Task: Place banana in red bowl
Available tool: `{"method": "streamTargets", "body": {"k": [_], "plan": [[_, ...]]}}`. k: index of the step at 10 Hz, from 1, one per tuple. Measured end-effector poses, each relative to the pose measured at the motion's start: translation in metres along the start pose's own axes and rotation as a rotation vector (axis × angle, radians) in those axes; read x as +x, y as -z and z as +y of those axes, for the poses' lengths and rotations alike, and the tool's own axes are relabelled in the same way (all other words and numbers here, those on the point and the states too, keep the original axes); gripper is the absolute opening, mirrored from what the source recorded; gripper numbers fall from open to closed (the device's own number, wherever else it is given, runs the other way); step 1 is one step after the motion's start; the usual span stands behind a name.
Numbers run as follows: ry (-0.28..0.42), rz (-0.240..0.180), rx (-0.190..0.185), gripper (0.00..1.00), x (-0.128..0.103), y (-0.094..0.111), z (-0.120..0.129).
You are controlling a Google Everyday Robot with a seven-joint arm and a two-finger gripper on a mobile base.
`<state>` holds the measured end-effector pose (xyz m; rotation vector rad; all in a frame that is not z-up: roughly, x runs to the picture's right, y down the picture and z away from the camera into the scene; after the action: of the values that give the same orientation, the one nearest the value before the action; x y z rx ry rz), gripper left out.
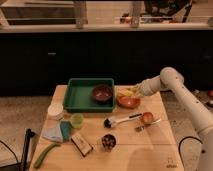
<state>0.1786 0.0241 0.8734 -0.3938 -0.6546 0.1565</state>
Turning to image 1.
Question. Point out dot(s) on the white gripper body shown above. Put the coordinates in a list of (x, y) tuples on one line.
[(142, 89)]

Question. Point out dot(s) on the yellow banana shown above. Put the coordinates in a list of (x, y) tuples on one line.
[(129, 92)]

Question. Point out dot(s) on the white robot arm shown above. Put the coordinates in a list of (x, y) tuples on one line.
[(201, 117)]

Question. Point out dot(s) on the orange red bowl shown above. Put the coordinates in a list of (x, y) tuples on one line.
[(127, 102)]

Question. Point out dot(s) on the dark red bowl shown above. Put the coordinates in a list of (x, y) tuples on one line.
[(102, 93)]

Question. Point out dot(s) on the red apple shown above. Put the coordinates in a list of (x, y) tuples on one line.
[(147, 117)]

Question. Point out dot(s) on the metal fork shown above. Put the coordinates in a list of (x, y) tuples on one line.
[(142, 127)]

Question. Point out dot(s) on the cup with dark contents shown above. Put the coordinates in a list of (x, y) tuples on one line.
[(108, 142)]

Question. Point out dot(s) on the green plastic tray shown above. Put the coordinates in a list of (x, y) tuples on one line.
[(78, 96)]

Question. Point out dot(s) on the green cup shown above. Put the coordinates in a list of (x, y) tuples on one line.
[(76, 120)]

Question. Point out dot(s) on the brown box block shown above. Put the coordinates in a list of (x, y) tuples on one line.
[(82, 144)]

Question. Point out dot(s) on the teal cloth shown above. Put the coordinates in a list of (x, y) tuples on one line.
[(65, 127)]

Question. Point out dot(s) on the black stand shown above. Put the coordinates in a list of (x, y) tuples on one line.
[(29, 134)]

